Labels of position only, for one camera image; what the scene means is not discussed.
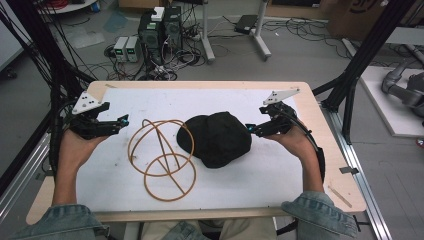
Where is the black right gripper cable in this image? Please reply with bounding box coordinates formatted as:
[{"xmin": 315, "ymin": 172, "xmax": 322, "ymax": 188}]
[{"xmin": 281, "ymin": 111, "xmax": 327, "ymax": 184}]

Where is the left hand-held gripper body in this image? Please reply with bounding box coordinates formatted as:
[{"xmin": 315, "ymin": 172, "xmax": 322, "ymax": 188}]
[{"xmin": 68, "ymin": 91, "xmax": 122, "ymax": 141}]

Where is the cardboard box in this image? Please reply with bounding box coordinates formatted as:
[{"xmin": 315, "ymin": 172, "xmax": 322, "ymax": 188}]
[{"xmin": 325, "ymin": 0, "xmax": 424, "ymax": 42}]

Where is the white box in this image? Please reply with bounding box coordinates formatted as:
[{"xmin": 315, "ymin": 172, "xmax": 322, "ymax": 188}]
[{"xmin": 150, "ymin": 6, "xmax": 166, "ymax": 23}]

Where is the black flat box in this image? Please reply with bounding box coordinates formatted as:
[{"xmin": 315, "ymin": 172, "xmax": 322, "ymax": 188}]
[{"xmin": 233, "ymin": 14, "xmax": 259, "ymax": 36}]

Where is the aluminium rail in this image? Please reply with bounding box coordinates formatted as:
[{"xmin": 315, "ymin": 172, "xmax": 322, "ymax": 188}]
[
  {"xmin": 0, "ymin": 132, "xmax": 52, "ymax": 225},
  {"xmin": 320, "ymin": 102, "xmax": 394, "ymax": 240}
]

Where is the brown wire hat stand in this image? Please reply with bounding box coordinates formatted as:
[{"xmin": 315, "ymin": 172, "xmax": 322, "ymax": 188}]
[{"xmin": 127, "ymin": 118, "xmax": 198, "ymax": 203}]

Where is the white stand leg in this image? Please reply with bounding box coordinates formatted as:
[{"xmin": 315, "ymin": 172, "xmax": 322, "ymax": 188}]
[
  {"xmin": 199, "ymin": 0, "xmax": 217, "ymax": 65},
  {"xmin": 253, "ymin": 0, "xmax": 273, "ymax": 62}
]

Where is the thin wooden strip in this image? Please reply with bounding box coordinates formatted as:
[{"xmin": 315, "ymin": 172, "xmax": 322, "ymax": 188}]
[{"xmin": 327, "ymin": 185, "xmax": 353, "ymax": 209}]

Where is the person's right hand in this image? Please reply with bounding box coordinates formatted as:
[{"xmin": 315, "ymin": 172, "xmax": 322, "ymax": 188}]
[{"xmin": 265, "ymin": 124, "xmax": 318, "ymax": 162}]

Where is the white table mat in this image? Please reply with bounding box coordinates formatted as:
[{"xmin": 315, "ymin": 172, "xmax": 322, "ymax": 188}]
[{"xmin": 75, "ymin": 87, "xmax": 305, "ymax": 213}]

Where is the black hat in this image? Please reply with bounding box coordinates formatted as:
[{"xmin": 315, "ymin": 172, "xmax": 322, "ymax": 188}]
[{"xmin": 176, "ymin": 111, "xmax": 253, "ymax": 170}]

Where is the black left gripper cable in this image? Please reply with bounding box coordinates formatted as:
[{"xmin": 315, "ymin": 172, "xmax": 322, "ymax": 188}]
[{"xmin": 49, "ymin": 99, "xmax": 78, "ymax": 176}]

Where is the person's left hand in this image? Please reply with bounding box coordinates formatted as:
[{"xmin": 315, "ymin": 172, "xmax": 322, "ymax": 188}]
[{"xmin": 56, "ymin": 127, "xmax": 112, "ymax": 174}]

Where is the black metal frame post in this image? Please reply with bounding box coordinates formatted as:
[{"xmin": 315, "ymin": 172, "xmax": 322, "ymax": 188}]
[
  {"xmin": 0, "ymin": 0, "xmax": 98, "ymax": 198},
  {"xmin": 313, "ymin": 0, "xmax": 409, "ymax": 145}
]

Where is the grey bench power supply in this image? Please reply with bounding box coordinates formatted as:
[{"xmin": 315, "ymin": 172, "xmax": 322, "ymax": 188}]
[
  {"xmin": 125, "ymin": 35, "xmax": 143, "ymax": 63},
  {"xmin": 112, "ymin": 36, "xmax": 130, "ymax": 63}
]

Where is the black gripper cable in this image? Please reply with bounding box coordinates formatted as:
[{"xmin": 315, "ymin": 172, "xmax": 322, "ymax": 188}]
[
  {"xmin": 49, "ymin": 99, "xmax": 78, "ymax": 176},
  {"xmin": 281, "ymin": 111, "xmax": 327, "ymax": 184}
]

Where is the black computer tower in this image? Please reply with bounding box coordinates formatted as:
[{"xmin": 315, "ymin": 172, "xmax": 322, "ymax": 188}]
[
  {"xmin": 137, "ymin": 12, "xmax": 165, "ymax": 66},
  {"xmin": 162, "ymin": 5, "xmax": 184, "ymax": 51}
]

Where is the tangle of floor cables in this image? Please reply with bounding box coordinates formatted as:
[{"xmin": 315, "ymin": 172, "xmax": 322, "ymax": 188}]
[{"xmin": 84, "ymin": 19, "xmax": 208, "ymax": 82}]

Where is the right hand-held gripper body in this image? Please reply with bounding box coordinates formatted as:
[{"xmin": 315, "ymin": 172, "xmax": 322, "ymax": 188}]
[{"xmin": 259, "ymin": 87, "xmax": 301, "ymax": 136}]

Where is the white platform board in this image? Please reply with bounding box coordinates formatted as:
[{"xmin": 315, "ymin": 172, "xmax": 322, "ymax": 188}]
[{"xmin": 359, "ymin": 65, "xmax": 424, "ymax": 138}]

